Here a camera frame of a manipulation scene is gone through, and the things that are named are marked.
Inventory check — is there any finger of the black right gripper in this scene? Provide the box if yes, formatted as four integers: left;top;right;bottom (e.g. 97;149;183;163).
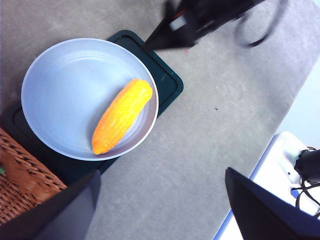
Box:
144;17;198;51

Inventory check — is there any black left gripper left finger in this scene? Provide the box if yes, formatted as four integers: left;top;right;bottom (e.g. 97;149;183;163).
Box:
0;169;102;240

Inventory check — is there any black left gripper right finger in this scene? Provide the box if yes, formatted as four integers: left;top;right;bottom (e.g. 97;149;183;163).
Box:
225;166;320;240

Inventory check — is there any yellow corn cob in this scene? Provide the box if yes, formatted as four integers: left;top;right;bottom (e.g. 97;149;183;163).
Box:
91;78;154;156

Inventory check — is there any blue round plate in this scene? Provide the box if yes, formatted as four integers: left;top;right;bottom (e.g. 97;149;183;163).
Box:
20;37;160;162

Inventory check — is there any brown wicker basket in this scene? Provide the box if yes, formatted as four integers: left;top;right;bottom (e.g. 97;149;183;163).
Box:
0;126;69;225

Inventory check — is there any dark rectangular tray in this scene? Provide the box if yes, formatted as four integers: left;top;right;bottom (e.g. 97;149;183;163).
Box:
0;29;185;186

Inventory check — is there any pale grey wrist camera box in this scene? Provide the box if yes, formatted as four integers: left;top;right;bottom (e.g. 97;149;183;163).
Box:
169;17;188;31

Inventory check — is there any thin black cable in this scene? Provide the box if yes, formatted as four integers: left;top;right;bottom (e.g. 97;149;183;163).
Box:
290;181;320;219

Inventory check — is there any black cable plug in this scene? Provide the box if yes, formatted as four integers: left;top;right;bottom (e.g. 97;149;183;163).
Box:
293;148;320;184

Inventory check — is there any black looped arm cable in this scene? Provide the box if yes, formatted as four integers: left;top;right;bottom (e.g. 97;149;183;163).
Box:
233;0;289;49

